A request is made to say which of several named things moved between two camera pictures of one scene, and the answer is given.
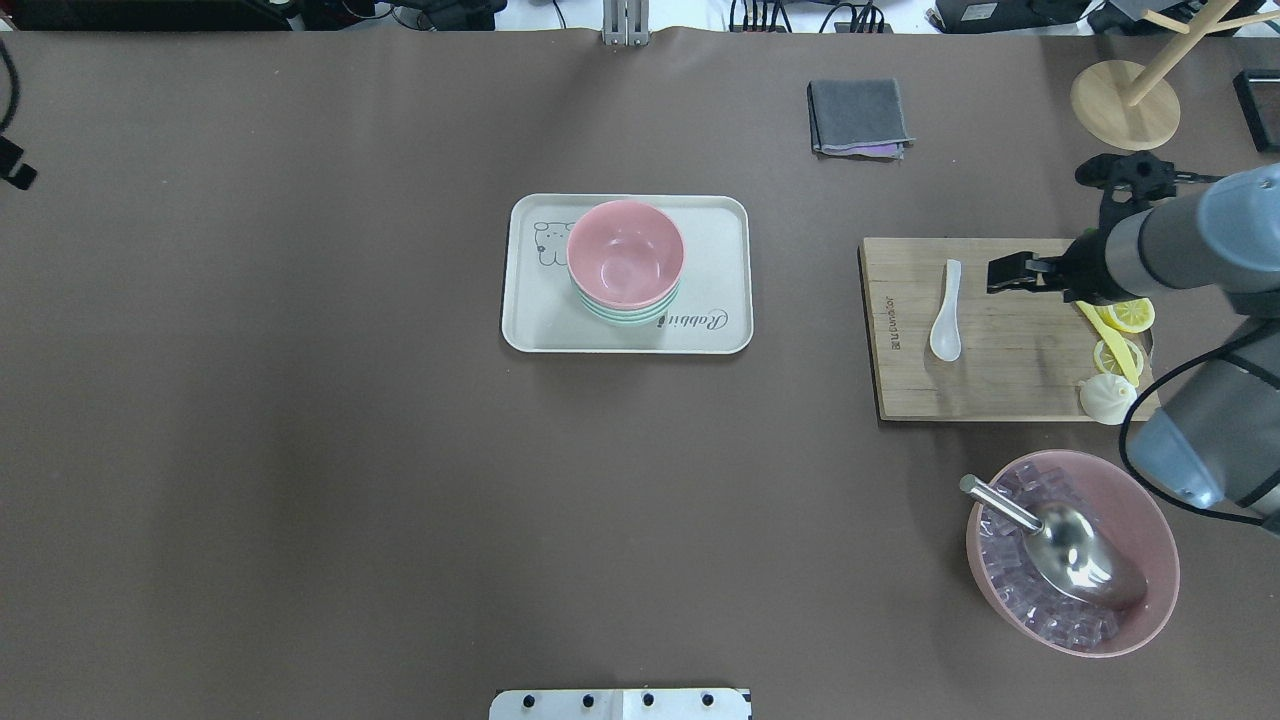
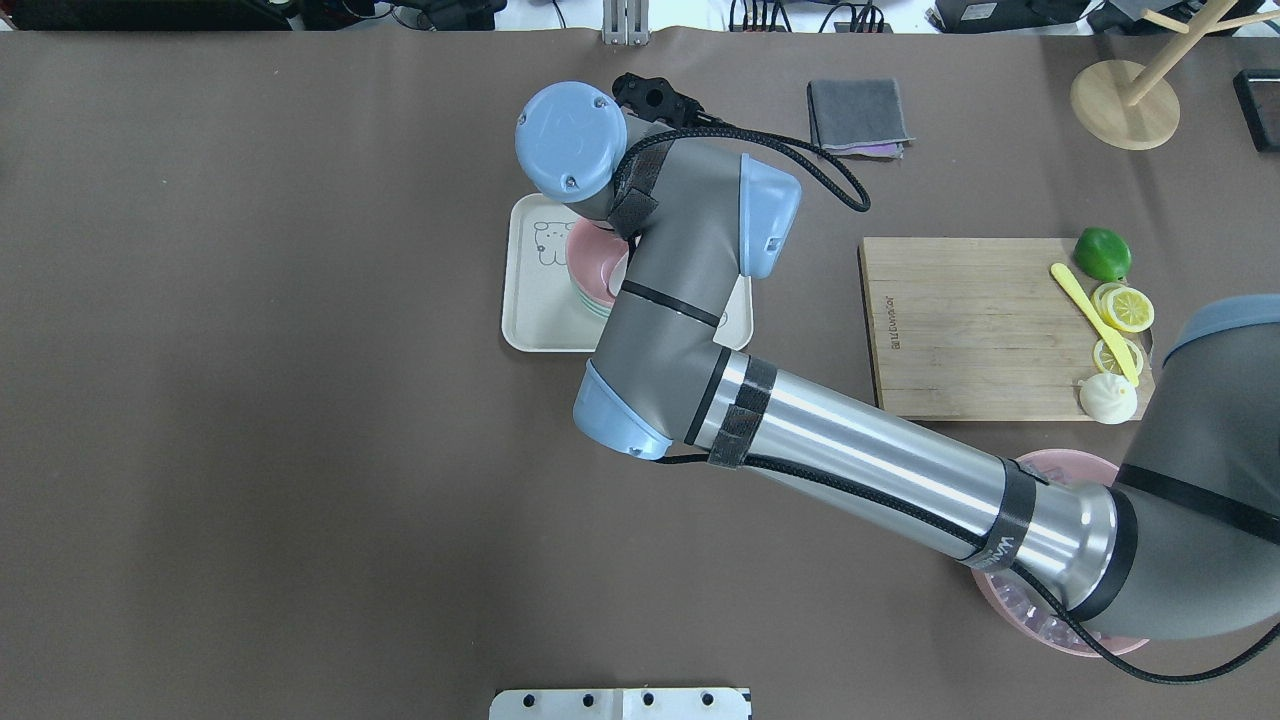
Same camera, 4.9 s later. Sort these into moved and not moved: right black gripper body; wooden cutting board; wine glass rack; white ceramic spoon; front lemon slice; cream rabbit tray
Moved: white ceramic spoon; right black gripper body
Not moved: wooden cutting board; front lemon slice; cream rabbit tray; wine glass rack
